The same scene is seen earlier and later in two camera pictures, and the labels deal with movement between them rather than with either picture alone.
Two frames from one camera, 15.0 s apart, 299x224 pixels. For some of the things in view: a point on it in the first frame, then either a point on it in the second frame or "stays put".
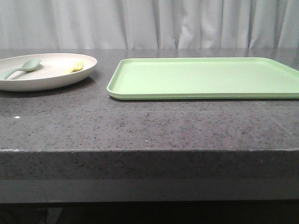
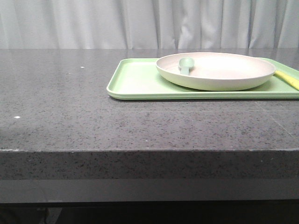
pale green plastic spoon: [29, 66] → [184, 63]
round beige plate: [49, 74] → [216, 71]
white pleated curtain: [148, 24] stays put
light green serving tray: [202, 78] stays put
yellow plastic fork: [79, 66] → [294, 82]
